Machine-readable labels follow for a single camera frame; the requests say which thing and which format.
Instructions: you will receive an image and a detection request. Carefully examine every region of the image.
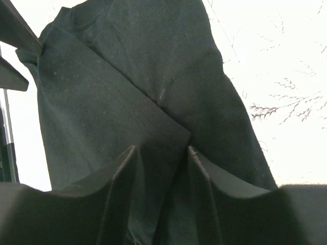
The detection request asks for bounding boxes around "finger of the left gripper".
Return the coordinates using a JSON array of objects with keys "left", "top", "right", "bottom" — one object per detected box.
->
[
  {"left": 1, "top": 0, "right": 42, "bottom": 49},
  {"left": 0, "top": 57, "right": 29, "bottom": 91}
]

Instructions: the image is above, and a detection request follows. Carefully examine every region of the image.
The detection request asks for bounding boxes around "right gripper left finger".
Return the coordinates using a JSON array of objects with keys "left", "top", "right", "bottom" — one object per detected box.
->
[{"left": 0, "top": 145, "right": 137, "bottom": 245}]

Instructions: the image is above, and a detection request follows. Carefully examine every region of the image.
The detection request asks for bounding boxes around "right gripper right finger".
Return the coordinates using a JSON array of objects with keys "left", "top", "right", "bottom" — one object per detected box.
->
[{"left": 188, "top": 145, "right": 327, "bottom": 245}]

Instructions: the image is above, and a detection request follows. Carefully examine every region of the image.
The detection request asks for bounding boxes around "black t shirt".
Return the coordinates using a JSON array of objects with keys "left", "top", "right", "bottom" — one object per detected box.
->
[{"left": 16, "top": 1, "right": 276, "bottom": 244}]

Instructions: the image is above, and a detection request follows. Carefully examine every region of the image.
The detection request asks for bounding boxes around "floral table mat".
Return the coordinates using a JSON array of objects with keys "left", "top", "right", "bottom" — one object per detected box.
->
[{"left": 4, "top": 1, "right": 326, "bottom": 191}]

